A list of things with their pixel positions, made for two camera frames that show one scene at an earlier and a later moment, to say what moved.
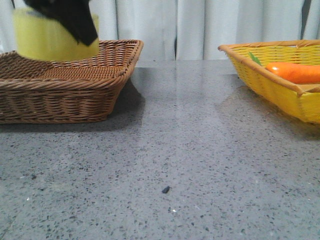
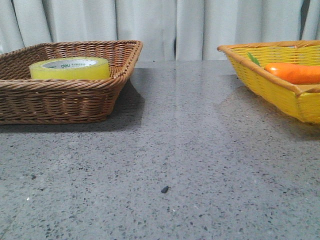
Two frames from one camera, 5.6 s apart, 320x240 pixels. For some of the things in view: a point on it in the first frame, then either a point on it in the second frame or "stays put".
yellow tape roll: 39,36 -> 70,68
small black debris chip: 166,189 stays put
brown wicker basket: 79,90 stays put
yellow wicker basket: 302,100 stays put
